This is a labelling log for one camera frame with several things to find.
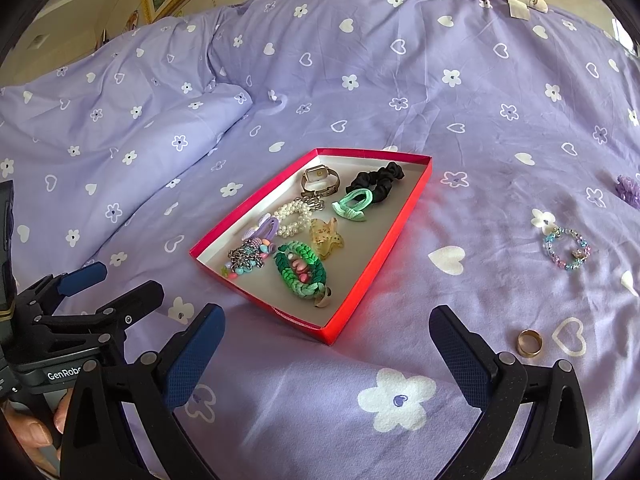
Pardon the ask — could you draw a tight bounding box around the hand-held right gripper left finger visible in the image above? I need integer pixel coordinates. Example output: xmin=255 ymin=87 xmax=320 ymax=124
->
xmin=60 ymin=304 xmax=226 ymax=480

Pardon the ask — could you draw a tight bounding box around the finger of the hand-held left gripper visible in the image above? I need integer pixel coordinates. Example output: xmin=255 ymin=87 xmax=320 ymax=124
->
xmin=17 ymin=261 xmax=109 ymax=318
xmin=32 ymin=280 xmax=166 ymax=356

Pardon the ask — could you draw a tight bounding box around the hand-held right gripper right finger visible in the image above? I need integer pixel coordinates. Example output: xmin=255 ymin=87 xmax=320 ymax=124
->
xmin=429 ymin=305 xmax=593 ymax=480

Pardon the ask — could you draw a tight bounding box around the colourful bead string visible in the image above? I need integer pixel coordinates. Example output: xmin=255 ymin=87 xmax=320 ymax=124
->
xmin=219 ymin=259 xmax=266 ymax=281

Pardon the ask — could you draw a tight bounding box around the silver chain bracelet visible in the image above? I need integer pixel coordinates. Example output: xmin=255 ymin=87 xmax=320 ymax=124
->
xmin=227 ymin=240 xmax=276 ymax=273

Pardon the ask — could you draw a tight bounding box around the green braided bracelet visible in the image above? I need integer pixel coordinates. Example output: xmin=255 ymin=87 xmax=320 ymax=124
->
xmin=273 ymin=241 xmax=327 ymax=299

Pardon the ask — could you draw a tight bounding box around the red cardboard box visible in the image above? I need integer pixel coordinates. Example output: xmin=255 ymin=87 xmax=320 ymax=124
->
xmin=189 ymin=147 xmax=433 ymax=347

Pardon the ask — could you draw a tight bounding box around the yellow star hair clip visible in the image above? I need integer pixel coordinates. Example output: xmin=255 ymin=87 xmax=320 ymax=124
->
xmin=309 ymin=217 xmax=346 ymax=260

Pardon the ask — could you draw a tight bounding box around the person's left hand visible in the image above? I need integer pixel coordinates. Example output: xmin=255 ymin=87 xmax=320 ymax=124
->
xmin=0 ymin=389 xmax=75 ymax=463

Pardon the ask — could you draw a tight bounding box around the purple floral duvet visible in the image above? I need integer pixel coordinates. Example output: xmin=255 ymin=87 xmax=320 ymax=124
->
xmin=0 ymin=7 xmax=253 ymax=271

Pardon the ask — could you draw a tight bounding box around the black scrunchie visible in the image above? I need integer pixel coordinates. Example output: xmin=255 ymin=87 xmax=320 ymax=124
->
xmin=345 ymin=161 xmax=406 ymax=206

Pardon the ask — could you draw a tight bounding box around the gold wrist watch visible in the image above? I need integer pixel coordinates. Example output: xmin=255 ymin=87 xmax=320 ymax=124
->
xmin=299 ymin=164 xmax=342 ymax=212

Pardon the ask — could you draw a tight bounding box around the purple flower hair clip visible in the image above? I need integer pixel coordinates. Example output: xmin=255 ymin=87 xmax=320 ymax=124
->
xmin=615 ymin=175 xmax=640 ymax=207

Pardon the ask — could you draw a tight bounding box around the purple floral bed sheet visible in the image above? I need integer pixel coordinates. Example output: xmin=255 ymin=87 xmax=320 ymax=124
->
xmin=0 ymin=0 xmax=640 ymax=480

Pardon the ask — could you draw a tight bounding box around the gold ring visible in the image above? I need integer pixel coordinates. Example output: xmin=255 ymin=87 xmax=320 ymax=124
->
xmin=516 ymin=329 xmax=546 ymax=359

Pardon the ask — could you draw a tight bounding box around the pastel beaded bracelet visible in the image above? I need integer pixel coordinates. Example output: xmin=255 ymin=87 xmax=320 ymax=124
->
xmin=542 ymin=227 xmax=592 ymax=272

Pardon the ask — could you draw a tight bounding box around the white pearl bracelet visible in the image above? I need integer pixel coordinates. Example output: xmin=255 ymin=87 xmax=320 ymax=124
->
xmin=270 ymin=199 xmax=314 ymax=239

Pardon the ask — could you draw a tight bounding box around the mint green hair tie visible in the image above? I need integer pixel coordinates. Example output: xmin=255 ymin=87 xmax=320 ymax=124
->
xmin=331 ymin=187 xmax=377 ymax=222

